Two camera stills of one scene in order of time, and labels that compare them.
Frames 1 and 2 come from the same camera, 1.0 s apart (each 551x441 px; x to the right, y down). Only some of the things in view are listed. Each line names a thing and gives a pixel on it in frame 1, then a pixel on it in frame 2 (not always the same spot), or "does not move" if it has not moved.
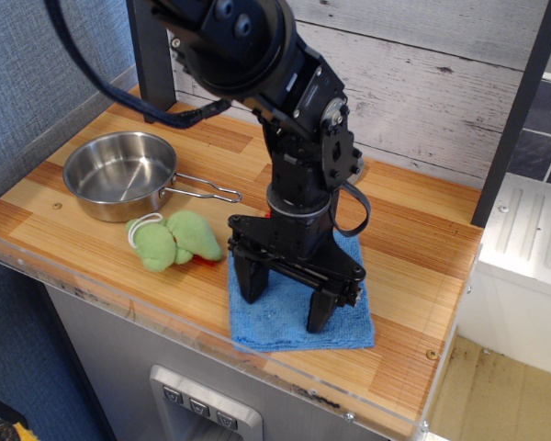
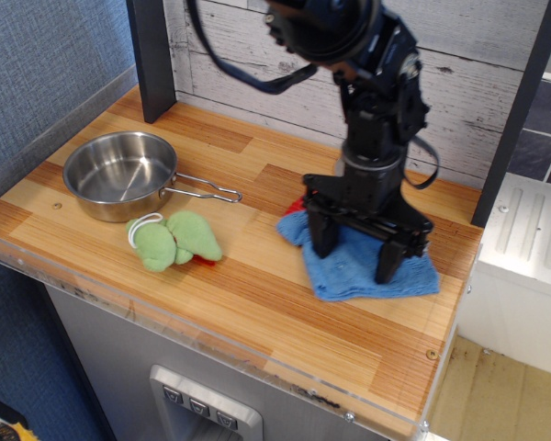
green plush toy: [176, 239] does not move
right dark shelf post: [542, 49] does not move
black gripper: [297, 245] to [370, 196]
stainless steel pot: [125, 175] does not move
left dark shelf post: [151, 54] does not move
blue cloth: [277, 321] to [351, 270]
